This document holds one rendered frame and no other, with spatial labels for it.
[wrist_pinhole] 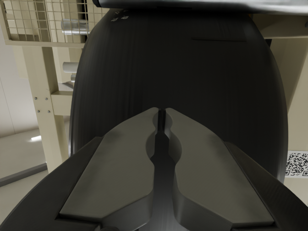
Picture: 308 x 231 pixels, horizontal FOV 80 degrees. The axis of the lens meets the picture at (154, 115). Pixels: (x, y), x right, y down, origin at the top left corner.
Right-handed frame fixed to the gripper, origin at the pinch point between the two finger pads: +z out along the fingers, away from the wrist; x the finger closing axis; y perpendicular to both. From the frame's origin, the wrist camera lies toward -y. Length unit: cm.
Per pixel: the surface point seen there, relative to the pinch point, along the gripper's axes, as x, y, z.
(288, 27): 24.9, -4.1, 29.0
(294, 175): 33.7, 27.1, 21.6
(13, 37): -57, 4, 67
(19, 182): -459, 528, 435
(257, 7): 13.2, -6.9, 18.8
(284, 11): 17.2, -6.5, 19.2
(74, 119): -10.7, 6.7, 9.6
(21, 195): -415, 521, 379
